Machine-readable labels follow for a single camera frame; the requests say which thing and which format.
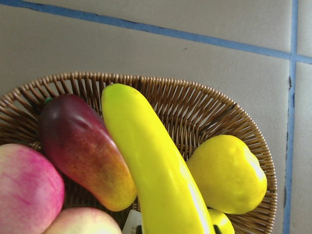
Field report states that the pale green apple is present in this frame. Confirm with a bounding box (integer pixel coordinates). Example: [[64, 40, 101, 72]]
[[44, 207, 122, 234]]

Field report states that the yellow banana short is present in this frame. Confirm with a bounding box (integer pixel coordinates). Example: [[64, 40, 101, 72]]
[[101, 84, 215, 234]]

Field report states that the brown wicker basket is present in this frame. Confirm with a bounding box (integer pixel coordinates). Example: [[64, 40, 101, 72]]
[[0, 72, 277, 234]]

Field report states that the dark purple plum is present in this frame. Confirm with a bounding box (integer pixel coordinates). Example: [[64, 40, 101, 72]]
[[39, 94, 137, 212]]

